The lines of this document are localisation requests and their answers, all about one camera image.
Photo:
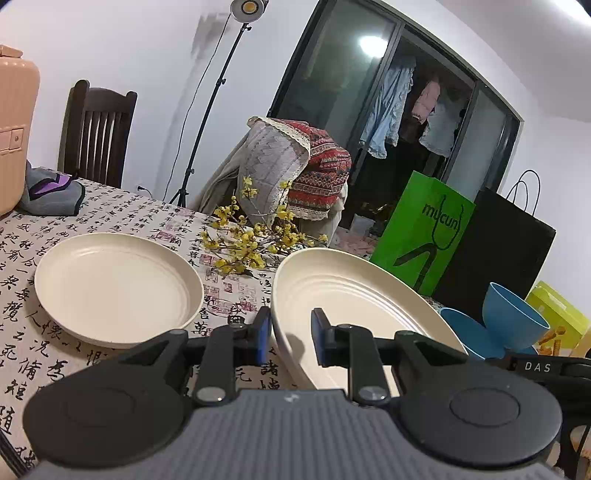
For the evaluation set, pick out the studio light on stand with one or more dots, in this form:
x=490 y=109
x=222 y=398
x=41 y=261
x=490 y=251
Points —
x=245 y=13

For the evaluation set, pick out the dark framed glass door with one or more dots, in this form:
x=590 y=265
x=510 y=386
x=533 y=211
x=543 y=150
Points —
x=333 y=79

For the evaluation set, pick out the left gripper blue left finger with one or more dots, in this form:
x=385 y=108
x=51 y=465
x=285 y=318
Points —
x=227 y=348

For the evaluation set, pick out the hanging light blue shirt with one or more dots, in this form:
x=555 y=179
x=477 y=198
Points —
x=387 y=111

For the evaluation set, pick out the black paper bag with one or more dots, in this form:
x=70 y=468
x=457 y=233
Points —
x=502 y=244

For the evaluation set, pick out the cream plate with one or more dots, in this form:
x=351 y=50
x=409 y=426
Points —
x=117 y=290
x=355 y=318

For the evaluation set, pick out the green paper bag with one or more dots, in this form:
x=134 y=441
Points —
x=423 y=233

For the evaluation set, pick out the grey purple cloth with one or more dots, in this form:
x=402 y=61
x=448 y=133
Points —
x=51 y=193

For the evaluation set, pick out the blue bowl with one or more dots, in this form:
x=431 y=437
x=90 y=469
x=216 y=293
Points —
x=511 y=320
x=475 y=337

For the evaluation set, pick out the yellow-green snack box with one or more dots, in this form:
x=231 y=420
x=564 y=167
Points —
x=567 y=325

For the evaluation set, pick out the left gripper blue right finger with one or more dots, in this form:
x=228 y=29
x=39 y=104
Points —
x=353 y=348

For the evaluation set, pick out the pink small suitcase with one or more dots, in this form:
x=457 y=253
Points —
x=19 y=86

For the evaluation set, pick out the dark wooden chair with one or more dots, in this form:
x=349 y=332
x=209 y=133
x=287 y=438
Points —
x=95 y=132

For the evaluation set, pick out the yellow flower branch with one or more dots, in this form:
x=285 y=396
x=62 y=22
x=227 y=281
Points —
x=240 y=245

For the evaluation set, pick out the hanging pink garment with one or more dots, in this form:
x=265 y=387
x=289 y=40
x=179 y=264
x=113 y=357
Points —
x=427 y=101

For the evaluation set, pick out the calligraphy print tablecloth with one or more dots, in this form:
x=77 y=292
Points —
x=167 y=406

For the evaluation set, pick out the patterned blanket on chair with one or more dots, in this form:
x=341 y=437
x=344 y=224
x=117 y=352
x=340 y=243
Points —
x=283 y=161

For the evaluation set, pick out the blue bowl top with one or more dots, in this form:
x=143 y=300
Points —
x=511 y=320

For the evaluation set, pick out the blue bowl left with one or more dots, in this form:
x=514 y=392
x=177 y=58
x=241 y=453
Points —
x=475 y=337

